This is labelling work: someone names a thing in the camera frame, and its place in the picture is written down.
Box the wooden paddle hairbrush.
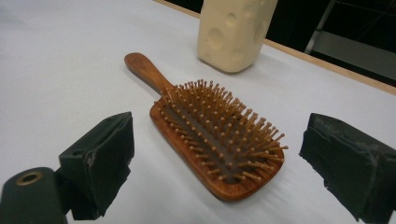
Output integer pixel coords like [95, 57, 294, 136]
[123, 51, 290, 203]

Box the white table mat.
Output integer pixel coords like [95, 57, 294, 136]
[0, 0, 396, 224]

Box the grey metal stand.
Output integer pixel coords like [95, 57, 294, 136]
[304, 0, 396, 82]

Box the cream dimpled holder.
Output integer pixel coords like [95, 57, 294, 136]
[196, 0, 279, 74]

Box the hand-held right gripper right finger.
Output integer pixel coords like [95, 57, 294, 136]
[299, 112, 396, 224]

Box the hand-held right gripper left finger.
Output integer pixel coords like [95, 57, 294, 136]
[55, 111, 135, 221]

